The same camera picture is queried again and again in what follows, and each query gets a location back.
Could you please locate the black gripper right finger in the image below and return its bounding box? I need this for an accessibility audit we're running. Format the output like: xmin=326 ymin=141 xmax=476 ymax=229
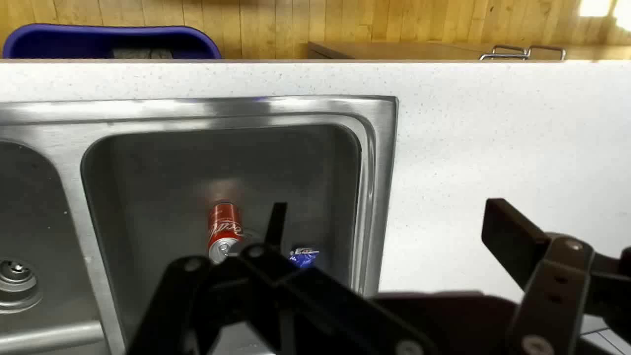
xmin=482 ymin=196 xmax=631 ymax=355

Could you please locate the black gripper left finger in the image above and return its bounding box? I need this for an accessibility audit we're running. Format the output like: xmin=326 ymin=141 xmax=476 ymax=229
xmin=125 ymin=200 xmax=441 ymax=355

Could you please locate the red cola can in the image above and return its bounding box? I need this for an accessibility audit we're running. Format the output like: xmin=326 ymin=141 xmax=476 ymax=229
xmin=206 ymin=202 xmax=247 ymax=267

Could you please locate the blue snack bag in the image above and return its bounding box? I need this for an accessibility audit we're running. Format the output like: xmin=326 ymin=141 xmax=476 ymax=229
xmin=289 ymin=247 xmax=324 ymax=273

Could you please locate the stainless steel double sink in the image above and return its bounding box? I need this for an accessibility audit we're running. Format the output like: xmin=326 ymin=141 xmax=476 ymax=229
xmin=0 ymin=95 xmax=401 ymax=355

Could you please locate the brown wooden table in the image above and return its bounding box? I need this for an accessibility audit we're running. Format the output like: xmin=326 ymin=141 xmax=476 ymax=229
xmin=305 ymin=40 xmax=490 ymax=64

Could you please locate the sink drain strainer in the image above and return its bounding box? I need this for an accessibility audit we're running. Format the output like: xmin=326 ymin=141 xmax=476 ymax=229
xmin=0 ymin=257 xmax=42 ymax=312

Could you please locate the blue plastic bin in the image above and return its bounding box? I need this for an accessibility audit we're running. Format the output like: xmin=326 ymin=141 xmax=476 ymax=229
xmin=3 ymin=24 xmax=224 ymax=62

